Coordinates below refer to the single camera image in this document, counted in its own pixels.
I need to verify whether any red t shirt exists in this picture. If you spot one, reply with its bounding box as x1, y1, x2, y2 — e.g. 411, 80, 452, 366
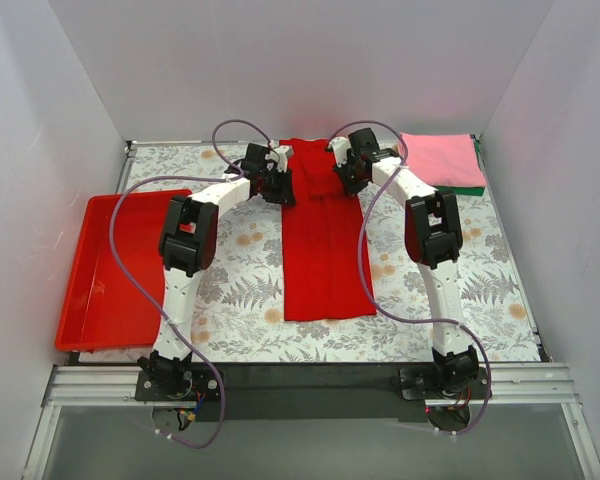
280, 138, 377, 322

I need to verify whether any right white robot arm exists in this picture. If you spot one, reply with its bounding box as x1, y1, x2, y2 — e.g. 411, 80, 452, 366
325, 128, 480, 398

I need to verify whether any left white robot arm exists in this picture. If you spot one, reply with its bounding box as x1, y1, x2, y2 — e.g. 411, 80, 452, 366
139, 143, 295, 400

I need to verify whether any pink folded t shirt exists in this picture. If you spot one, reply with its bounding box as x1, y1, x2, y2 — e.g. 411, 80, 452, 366
401, 133, 486, 188

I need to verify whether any green folded t shirt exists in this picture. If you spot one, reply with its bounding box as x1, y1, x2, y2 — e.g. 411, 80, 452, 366
434, 135, 487, 197

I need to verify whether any floral patterned table mat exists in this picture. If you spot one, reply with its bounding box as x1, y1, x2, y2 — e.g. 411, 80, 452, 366
114, 142, 544, 364

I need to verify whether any red plastic tray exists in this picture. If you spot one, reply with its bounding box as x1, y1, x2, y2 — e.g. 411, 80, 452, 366
55, 189, 190, 352

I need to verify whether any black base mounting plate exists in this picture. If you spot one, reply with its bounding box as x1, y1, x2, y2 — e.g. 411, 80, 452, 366
134, 363, 488, 423

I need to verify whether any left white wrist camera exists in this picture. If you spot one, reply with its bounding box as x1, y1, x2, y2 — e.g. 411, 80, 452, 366
268, 145, 294, 173

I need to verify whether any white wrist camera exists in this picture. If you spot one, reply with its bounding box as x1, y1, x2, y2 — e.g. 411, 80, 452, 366
325, 136, 351, 168
268, 145, 294, 173

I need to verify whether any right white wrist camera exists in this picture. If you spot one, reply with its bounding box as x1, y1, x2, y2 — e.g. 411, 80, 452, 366
325, 136, 351, 168

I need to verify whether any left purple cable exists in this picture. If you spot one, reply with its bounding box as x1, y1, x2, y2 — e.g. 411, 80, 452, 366
108, 118, 276, 449

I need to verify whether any purple cable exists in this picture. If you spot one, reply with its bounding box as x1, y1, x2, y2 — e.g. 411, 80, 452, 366
325, 119, 494, 437
108, 118, 276, 449

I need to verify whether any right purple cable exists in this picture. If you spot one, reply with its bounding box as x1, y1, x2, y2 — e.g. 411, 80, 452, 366
325, 119, 494, 437

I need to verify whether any aluminium frame rail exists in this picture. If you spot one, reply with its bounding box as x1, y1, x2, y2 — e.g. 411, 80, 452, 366
23, 363, 600, 479

